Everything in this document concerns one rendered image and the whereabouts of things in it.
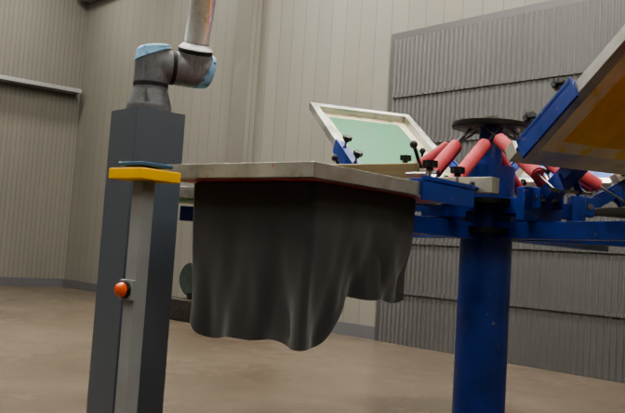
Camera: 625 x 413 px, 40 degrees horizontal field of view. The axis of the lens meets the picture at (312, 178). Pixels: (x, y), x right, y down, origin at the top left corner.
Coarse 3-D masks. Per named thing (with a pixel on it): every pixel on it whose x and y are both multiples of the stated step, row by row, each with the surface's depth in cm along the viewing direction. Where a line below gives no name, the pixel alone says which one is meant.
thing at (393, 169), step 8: (352, 168) 272; (360, 168) 270; (368, 168) 268; (376, 168) 267; (384, 168) 265; (392, 168) 263; (400, 168) 261; (408, 168) 259; (416, 168) 258; (392, 176) 262; (400, 176) 261
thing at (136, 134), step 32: (128, 128) 277; (160, 128) 279; (128, 160) 274; (160, 160) 279; (128, 192) 272; (160, 192) 278; (128, 224) 271; (160, 224) 278; (160, 256) 278; (160, 288) 277; (96, 320) 280; (160, 320) 277; (96, 352) 278; (160, 352) 277; (96, 384) 276; (160, 384) 277
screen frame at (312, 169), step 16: (192, 176) 233; (208, 176) 229; (224, 176) 225; (240, 176) 221; (256, 176) 218; (272, 176) 214; (288, 176) 211; (304, 176) 208; (320, 176) 208; (336, 176) 213; (352, 176) 219; (368, 176) 224; (384, 176) 230; (400, 192) 236; (416, 192) 242
